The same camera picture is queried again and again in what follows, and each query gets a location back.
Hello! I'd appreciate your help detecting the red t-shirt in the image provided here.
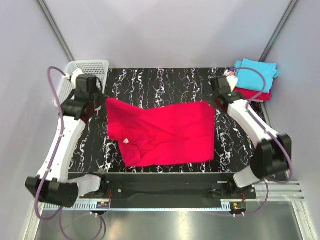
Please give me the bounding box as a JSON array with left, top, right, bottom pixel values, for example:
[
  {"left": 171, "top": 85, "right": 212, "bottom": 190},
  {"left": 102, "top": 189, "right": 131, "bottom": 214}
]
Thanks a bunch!
[
  {"left": 233, "top": 86, "right": 273, "bottom": 103},
  {"left": 106, "top": 98, "right": 216, "bottom": 167}
]

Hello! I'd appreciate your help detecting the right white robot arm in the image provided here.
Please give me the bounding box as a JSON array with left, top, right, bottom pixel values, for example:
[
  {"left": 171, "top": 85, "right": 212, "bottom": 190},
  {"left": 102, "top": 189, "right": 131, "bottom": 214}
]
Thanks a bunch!
[{"left": 210, "top": 75, "right": 293, "bottom": 199}]

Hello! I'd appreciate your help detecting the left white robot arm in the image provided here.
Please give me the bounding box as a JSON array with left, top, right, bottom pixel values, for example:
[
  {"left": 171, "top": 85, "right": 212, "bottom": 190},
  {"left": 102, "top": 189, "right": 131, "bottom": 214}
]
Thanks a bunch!
[{"left": 25, "top": 74, "right": 108, "bottom": 208}]

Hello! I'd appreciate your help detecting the white plastic perforated basket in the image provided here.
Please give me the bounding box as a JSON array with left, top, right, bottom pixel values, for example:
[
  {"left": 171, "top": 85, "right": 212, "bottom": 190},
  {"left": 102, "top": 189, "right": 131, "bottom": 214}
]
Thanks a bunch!
[{"left": 57, "top": 59, "right": 109, "bottom": 104}]

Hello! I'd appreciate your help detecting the folded red t-shirt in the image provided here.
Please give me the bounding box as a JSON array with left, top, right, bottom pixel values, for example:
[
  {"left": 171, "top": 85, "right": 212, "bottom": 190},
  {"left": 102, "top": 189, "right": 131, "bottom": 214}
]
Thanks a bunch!
[{"left": 233, "top": 86, "right": 273, "bottom": 103}]

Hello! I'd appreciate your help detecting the folded cyan t-shirt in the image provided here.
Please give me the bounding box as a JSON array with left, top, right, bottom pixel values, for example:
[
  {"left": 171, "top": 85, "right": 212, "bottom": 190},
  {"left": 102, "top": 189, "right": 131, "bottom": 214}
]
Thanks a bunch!
[{"left": 234, "top": 58, "right": 279, "bottom": 94}]

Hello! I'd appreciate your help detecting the black marbled table mat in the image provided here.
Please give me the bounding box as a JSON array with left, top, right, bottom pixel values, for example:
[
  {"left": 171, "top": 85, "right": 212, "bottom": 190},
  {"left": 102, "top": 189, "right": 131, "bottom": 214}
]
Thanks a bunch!
[{"left": 69, "top": 66, "right": 254, "bottom": 174}]

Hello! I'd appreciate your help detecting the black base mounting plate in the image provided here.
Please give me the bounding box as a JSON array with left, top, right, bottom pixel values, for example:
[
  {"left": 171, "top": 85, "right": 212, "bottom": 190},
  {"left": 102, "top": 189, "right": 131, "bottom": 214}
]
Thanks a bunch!
[{"left": 86, "top": 173, "right": 257, "bottom": 210}]

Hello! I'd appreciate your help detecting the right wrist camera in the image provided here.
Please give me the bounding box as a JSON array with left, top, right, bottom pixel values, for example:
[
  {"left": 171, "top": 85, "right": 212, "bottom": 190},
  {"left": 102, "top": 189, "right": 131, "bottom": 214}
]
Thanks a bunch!
[{"left": 223, "top": 70, "right": 238, "bottom": 92}]

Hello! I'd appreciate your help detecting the aluminium extrusion rail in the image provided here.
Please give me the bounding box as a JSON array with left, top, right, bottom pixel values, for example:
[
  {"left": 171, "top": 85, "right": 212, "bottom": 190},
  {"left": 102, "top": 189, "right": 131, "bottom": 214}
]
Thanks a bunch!
[{"left": 39, "top": 181, "right": 303, "bottom": 208}]

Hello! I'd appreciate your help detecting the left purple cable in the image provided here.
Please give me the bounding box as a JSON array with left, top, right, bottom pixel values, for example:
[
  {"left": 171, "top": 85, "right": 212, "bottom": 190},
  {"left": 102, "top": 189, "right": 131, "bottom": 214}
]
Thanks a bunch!
[{"left": 33, "top": 66, "right": 108, "bottom": 239}]

